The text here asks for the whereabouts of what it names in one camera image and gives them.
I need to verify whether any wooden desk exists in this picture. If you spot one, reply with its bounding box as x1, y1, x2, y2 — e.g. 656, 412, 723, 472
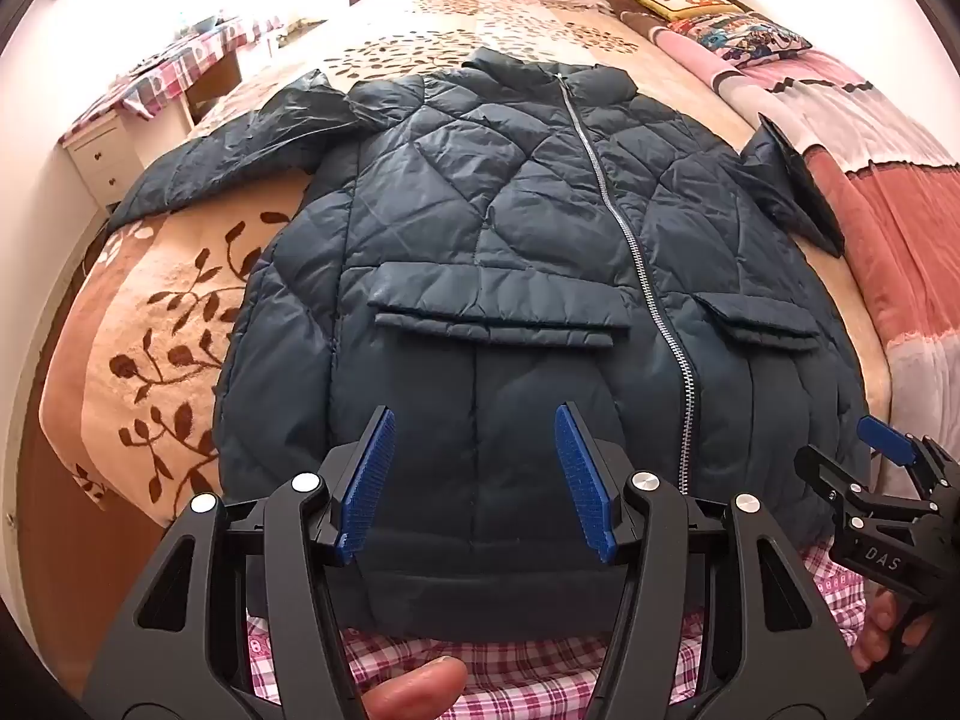
184, 52, 245, 125

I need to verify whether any checked tablecloth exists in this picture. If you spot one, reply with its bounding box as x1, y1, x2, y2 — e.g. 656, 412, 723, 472
60, 11, 290, 143

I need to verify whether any yellow cushion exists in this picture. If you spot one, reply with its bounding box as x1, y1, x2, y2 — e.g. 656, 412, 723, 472
634, 0, 751, 20

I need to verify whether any person's left hand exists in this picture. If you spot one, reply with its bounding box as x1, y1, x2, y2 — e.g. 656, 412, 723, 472
358, 656, 467, 720

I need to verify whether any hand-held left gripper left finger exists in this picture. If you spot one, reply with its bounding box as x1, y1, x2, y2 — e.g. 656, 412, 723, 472
82, 405, 398, 720

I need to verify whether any pink striped quilt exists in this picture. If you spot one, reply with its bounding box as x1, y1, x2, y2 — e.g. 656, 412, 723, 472
645, 22, 960, 496

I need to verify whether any beige leaf print blanket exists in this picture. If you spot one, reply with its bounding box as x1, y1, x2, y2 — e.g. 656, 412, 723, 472
41, 0, 901, 533

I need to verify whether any person's right hand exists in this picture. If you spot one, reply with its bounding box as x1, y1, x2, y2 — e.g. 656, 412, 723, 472
851, 586, 935, 674

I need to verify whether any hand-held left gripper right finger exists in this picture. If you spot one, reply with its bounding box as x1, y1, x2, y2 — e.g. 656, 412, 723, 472
553, 401, 875, 720

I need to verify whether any cartoon print pillow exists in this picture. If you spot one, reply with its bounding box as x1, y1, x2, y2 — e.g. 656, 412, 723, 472
667, 11, 815, 67

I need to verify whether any brown plush pillow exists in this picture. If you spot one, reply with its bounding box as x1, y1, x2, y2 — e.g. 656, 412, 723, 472
602, 0, 662, 32

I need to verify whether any person's pink checked clothing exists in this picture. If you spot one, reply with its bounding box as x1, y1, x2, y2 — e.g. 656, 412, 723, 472
247, 540, 893, 720

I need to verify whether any white drawer cabinet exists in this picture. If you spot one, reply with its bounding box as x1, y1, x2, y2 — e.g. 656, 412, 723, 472
64, 109, 143, 203

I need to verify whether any dark teal quilted puffer jacket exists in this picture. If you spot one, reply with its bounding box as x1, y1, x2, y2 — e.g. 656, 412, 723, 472
105, 45, 875, 646

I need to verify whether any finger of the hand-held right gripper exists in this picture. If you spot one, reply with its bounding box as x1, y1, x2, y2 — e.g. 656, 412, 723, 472
793, 445, 875, 515
856, 415, 960, 500

